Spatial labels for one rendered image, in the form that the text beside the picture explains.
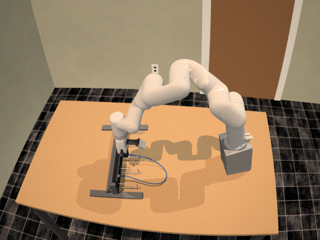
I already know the dark grey patch panel rack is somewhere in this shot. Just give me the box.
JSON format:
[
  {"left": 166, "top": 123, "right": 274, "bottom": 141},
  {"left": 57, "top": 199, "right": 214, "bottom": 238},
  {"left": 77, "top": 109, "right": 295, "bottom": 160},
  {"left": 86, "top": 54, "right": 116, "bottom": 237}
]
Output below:
[{"left": 89, "top": 124, "right": 148, "bottom": 199}]

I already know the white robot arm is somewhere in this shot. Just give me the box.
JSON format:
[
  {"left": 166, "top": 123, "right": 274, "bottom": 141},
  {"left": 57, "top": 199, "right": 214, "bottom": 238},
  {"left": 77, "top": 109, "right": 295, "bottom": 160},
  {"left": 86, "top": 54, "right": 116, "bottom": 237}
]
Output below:
[{"left": 109, "top": 59, "right": 253, "bottom": 151}]

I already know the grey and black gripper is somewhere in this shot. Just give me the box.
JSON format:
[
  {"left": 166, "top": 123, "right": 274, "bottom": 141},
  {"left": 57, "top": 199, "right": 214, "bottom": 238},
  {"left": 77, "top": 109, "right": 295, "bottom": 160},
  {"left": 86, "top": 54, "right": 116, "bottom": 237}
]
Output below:
[{"left": 115, "top": 136, "right": 129, "bottom": 158}]

